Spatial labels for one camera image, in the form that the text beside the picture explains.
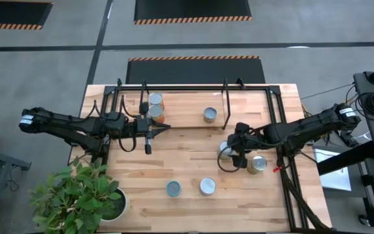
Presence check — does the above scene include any black mat orange striped edge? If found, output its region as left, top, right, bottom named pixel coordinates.
left=133, top=0, right=253, bottom=26
left=0, top=0, right=54, bottom=31
left=125, top=55, right=267, bottom=85

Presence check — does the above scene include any black aluminium rig frame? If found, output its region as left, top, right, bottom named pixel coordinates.
left=102, top=77, right=329, bottom=232

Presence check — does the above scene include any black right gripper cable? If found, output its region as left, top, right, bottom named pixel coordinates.
left=217, top=142, right=240, bottom=174

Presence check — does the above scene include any spicy black beans can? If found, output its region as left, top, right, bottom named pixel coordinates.
left=203, top=107, right=218, bottom=124

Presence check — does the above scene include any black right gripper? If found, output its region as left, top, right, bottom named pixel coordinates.
left=227, top=122, right=268, bottom=169

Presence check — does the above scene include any white paper sheet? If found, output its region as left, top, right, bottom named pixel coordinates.
left=312, top=146, right=353, bottom=192

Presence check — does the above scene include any teal pink corn can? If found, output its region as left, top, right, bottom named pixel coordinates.
left=166, top=180, right=182, bottom=198

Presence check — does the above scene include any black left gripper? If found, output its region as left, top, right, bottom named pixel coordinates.
left=127, top=102, right=171, bottom=155

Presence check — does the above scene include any green plant in white pot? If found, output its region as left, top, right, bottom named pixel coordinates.
left=29, top=155, right=129, bottom=234

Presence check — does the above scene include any yellow green can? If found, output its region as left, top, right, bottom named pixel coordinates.
left=218, top=140, right=236, bottom=163

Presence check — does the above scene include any wooden shelf black wire frame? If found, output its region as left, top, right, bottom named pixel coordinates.
left=140, top=77, right=232, bottom=131

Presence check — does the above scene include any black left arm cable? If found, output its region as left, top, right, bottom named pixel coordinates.
left=118, top=94, right=138, bottom=153

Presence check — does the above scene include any black cable bundle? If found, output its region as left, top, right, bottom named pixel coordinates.
left=277, top=152, right=329, bottom=232

